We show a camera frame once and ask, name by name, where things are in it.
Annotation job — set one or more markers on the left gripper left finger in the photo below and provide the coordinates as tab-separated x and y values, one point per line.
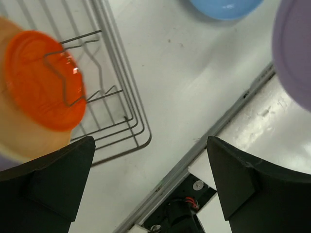
44	195

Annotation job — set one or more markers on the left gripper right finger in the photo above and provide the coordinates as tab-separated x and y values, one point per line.
257	196

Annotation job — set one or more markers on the yellow plate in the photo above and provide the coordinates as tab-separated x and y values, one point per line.
21	139

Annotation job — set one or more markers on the orange plate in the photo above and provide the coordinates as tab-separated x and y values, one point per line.
44	81

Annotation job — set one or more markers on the light purple plate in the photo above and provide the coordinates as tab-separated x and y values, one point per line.
291	49

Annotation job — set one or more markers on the blue plate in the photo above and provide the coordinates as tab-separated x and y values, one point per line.
226	9

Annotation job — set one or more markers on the rear purple plate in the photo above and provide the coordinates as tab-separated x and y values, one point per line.
7	163

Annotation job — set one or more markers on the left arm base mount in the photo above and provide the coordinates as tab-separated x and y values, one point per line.
178	212

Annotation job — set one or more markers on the grey wire dish rack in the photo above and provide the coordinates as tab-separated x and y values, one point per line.
90	41

